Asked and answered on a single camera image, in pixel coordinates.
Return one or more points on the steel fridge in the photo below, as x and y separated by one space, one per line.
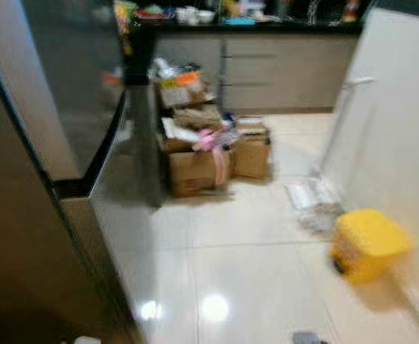
37 215

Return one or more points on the large cardboard box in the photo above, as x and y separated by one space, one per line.
188 175

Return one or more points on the cardboard box with orange label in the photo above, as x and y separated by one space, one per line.
184 92

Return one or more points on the brown paper bag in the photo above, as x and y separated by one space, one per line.
199 116

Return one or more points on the pink ribbon cloth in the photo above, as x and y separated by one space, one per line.
218 168

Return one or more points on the small cardboard box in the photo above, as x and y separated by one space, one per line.
251 158

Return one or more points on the teal plate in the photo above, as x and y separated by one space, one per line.
238 20

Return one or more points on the clear plastic bag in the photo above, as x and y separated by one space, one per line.
313 208

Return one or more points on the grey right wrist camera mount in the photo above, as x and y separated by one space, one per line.
308 337

